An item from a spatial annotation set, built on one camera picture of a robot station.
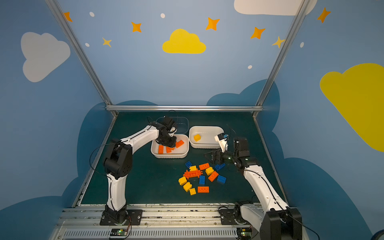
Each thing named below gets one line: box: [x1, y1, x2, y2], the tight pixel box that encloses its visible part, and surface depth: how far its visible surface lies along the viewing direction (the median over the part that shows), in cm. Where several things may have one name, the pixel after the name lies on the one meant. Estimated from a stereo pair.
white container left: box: [151, 134, 190, 159], surface depth 101 cm
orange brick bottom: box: [197, 186, 210, 193], surface depth 85 cm
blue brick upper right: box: [214, 163, 226, 171], surface depth 94 cm
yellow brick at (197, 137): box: [193, 134, 202, 142], surface depth 108 cm
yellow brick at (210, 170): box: [205, 166, 215, 176], surface depth 91 cm
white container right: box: [189, 126, 225, 149], surface depth 107 cm
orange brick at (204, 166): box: [199, 163, 210, 171], surface depth 94 cm
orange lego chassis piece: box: [183, 170, 203, 180], surface depth 90 cm
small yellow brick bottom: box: [189, 187, 197, 196], surface depth 84 cm
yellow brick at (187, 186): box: [183, 181, 193, 192], surface depth 84 cm
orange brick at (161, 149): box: [158, 145, 165, 155], surface depth 101 cm
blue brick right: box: [217, 175, 227, 184], surface depth 88 cm
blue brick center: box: [199, 175, 206, 185], surface depth 88 cm
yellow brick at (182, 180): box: [178, 176, 188, 186], surface depth 87 cm
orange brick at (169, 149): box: [166, 146, 174, 153], surface depth 100 cm
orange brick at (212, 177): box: [208, 171, 219, 182], surface depth 90 cm
